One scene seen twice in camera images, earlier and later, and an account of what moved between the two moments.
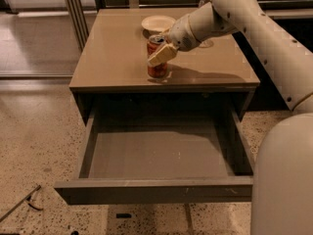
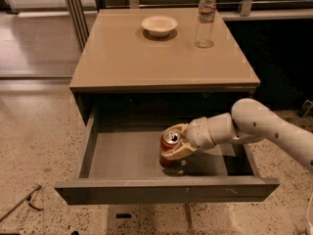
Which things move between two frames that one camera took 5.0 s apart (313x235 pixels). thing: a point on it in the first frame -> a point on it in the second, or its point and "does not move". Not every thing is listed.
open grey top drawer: (146, 156) does not move
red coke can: (154, 44) -> (169, 141)
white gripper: (180, 33) -> (198, 133)
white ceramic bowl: (158, 23) does not move
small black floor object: (123, 215) does not move
